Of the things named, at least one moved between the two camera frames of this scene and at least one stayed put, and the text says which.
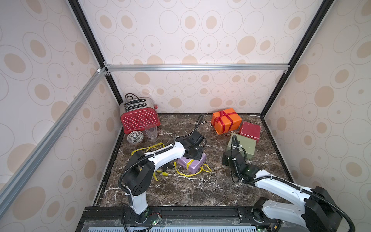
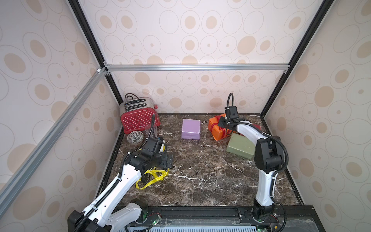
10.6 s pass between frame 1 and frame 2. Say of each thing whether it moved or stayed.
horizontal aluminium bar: stayed
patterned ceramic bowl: stayed
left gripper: moved
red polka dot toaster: stayed
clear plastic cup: stayed
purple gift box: moved
